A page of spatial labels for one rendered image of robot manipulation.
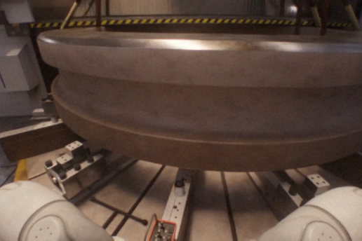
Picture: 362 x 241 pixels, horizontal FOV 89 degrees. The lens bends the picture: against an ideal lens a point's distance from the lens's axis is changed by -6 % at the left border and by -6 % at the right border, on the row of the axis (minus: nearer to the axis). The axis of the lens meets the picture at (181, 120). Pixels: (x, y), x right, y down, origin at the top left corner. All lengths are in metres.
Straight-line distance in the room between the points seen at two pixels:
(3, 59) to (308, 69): 4.63
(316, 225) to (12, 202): 0.60
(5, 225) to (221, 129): 1.24
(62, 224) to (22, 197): 0.15
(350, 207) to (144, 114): 1.33
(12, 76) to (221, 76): 4.18
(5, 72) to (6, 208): 4.36
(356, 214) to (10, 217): 0.70
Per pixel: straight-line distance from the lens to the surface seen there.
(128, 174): 2.36
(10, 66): 4.74
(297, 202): 1.77
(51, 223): 0.44
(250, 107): 1.44
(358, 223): 0.53
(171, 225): 1.31
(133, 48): 1.28
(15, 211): 0.54
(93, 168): 2.08
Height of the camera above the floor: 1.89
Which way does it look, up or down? 28 degrees down
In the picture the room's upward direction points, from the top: straight up
